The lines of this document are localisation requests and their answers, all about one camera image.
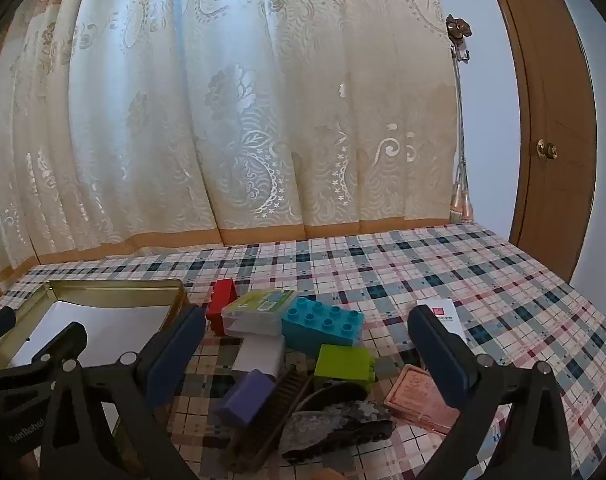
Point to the plaid tablecloth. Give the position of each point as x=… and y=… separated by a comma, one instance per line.
x=433, y=270

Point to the green building block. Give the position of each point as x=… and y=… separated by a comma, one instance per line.
x=340, y=360

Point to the metal curtain tieback hook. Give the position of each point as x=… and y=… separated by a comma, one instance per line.
x=458, y=27

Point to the purple block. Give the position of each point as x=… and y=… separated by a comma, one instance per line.
x=245, y=397

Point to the brown wooden door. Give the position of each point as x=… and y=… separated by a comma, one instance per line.
x=548, y=85

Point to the white cube box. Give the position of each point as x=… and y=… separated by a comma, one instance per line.
x=260, y=355

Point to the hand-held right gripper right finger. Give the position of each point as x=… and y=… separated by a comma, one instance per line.
x=440, y=360

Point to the brown comb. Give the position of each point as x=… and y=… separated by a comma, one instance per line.
x=283, y=395

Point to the cream floral lace curtain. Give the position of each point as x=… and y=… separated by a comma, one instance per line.
x=233, y=110

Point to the pink box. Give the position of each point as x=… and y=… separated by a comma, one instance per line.
x=413, y=395

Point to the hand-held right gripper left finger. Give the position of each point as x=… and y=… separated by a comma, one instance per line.
x=175, y=360

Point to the clear box with green label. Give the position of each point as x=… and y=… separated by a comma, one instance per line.
x=258, y=310

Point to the red building block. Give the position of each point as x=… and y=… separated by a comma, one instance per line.
x=220, y=300

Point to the white box with red label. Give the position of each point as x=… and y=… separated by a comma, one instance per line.
x=450, y=317

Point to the gold metal tin box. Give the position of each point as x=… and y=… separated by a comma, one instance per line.
x=108, y=287

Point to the brass door knob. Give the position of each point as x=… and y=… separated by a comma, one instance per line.
x=547, y=149

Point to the blue studded building block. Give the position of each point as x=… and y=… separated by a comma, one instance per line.
x=318, y=330

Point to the grey patterned hair claw clip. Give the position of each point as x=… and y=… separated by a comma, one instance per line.
x=333, y=425

